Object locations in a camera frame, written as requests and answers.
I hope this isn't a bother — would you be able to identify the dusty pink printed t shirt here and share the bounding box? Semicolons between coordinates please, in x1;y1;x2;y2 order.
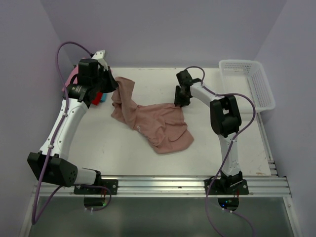
111;77;194;155

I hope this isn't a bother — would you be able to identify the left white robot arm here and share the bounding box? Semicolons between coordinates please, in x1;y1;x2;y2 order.
27;56;118;194

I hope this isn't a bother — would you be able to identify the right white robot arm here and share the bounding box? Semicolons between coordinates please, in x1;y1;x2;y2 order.
174;70;243;195

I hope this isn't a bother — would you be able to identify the folded teal t shirt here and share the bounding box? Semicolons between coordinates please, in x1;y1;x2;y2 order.
100;93;107;103

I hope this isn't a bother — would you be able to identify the folded red t shirt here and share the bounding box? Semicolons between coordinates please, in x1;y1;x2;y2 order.
91;92;103;106

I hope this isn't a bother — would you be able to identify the folded pink t shirt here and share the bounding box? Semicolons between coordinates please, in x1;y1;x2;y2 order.
61;66;79;92

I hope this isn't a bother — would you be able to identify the white plastic basket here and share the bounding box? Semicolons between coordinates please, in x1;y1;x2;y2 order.
219;59;276;113

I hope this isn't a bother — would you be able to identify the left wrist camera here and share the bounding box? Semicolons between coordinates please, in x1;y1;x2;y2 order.
92;50;108;70

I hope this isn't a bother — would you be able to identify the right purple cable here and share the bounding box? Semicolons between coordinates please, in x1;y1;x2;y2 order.
185;66;257;237

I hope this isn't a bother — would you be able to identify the purple cable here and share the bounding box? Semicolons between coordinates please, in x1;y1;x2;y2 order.
31;41;113;225
185;66;257;237

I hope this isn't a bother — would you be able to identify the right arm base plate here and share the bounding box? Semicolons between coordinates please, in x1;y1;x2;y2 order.
204;176;249;195

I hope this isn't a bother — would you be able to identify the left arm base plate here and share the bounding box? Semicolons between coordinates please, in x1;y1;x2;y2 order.
74;179;119;195

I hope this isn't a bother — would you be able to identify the aluminium mounting rail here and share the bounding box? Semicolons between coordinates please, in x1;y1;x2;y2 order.
32;175;293;198

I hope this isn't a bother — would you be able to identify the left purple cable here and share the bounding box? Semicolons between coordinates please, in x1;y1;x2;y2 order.
31;41;113;225

